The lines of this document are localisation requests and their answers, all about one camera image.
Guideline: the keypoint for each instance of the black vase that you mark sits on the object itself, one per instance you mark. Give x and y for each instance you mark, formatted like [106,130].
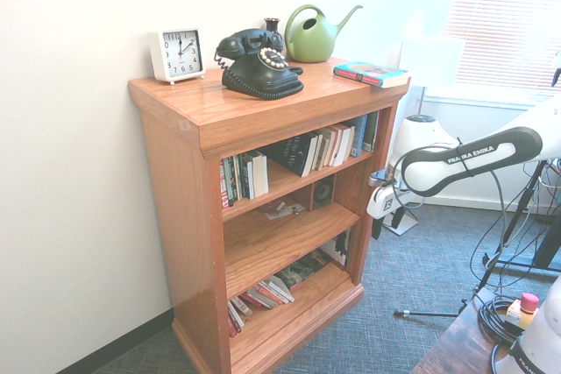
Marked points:
[271,26]

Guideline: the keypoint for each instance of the window blinds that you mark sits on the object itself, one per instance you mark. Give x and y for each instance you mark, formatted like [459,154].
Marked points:
[504,6]

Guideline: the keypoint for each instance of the black rotary telephone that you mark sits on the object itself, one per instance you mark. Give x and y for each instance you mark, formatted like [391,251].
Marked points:
[258,80]

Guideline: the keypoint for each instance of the white square alarm clock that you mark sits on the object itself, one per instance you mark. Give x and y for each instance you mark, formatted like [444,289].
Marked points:
[179,52]

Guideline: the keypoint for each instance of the white paper cards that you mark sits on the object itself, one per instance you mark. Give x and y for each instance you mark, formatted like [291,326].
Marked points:
[276,212]

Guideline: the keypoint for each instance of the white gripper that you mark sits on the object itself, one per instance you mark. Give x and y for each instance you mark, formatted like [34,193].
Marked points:
[385,201]

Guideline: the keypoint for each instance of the dark green book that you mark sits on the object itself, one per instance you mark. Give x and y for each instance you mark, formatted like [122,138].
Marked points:
[371,129]
[232,181]

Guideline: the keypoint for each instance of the small wooden speaker box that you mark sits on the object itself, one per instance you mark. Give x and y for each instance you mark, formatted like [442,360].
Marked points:
[322,192]

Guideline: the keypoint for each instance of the dark spine book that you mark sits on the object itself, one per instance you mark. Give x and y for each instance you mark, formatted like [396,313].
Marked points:
[245,177]

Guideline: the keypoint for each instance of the red and white spine book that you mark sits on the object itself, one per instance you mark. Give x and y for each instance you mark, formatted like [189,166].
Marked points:
[224,185]

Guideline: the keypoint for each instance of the green watering can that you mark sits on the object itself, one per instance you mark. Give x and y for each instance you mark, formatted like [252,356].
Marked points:
[313,43]

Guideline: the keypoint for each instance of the camouflage cover book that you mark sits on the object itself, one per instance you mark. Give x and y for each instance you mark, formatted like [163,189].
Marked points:
[307,271]

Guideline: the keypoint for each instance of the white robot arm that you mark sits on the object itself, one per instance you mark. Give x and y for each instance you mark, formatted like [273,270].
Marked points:
[473,159]

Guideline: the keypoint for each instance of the teal book with red spine label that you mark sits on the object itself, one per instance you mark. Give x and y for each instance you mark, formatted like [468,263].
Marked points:
[372,72]

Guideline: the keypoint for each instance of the wooden bookshelf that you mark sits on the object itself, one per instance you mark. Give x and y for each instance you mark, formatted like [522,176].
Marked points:
[184,216]

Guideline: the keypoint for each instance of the black camera tripod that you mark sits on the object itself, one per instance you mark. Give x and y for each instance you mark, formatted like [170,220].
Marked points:
[548,244]
[431,313]

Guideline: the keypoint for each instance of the white and red leaning book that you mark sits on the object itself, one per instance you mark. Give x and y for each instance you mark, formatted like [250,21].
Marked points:
[236,317]

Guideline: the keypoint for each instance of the white paperback book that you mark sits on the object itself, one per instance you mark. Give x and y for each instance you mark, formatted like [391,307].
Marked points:
[335,144]
[322,146]
[346,142]
[260,174]

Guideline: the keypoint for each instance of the white book with red marks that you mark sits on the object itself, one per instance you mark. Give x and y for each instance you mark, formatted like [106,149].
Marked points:
[280,288]

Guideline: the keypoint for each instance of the black and white cover book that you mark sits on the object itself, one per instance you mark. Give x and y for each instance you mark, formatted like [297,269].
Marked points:
[337,247]

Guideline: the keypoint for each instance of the black Why We Sleep book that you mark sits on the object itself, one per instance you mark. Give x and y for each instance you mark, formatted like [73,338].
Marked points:
[287,153]

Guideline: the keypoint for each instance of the yellow emergency stop button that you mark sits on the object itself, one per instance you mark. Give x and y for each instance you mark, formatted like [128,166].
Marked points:
[528,301]

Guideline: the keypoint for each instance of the blue book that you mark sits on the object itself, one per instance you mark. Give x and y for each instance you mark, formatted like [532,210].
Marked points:
[359,135]

